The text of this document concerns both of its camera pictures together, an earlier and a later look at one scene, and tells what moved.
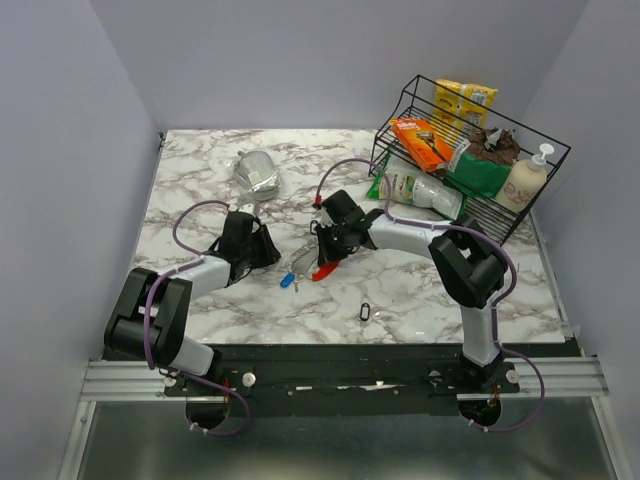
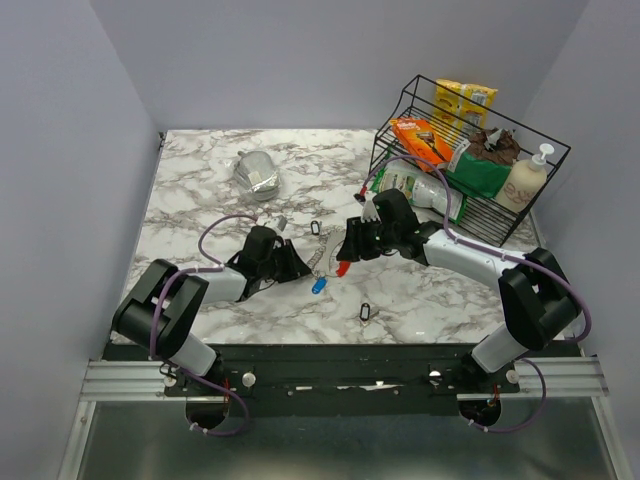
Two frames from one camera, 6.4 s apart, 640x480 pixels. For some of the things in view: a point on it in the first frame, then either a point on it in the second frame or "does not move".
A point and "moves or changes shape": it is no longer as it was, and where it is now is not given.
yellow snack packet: [463, 106] does not move
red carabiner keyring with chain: [315, 272] -> [342, 265]
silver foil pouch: [256, 172] does not move
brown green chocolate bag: [480, 165] does not move
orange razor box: [428, 147] does not move
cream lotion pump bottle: [524, 181] does not move
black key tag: [364, 311] does not move
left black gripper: [270, 252] -> [296, 267]
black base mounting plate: [348, 379] does not move
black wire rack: [442, 143] does not move
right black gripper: [325, 254] -> [354, 247]
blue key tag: [287, 279] moves or changes shape
